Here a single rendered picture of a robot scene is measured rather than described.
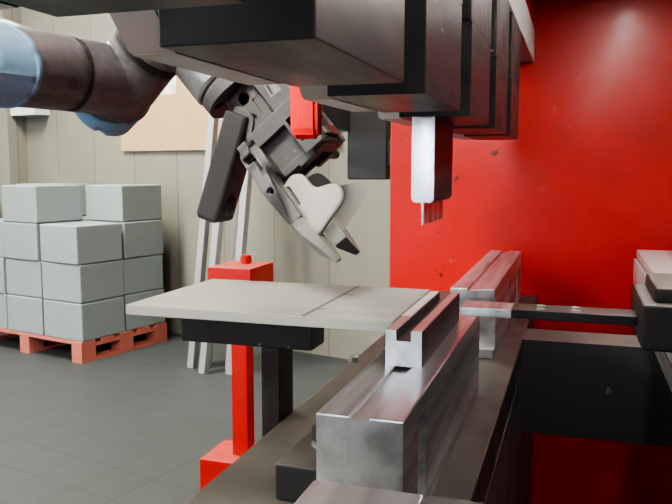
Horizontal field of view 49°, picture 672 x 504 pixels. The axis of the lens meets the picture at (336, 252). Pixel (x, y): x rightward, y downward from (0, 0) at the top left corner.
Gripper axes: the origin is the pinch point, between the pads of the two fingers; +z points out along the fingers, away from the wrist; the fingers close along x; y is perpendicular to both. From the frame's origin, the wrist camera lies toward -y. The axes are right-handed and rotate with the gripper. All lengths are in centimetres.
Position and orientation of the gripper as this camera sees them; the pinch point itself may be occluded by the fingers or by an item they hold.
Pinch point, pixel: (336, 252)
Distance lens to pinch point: 74.5
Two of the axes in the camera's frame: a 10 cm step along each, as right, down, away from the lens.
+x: 3.1, -1.0, 9.5
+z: 6.1, 7.8, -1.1
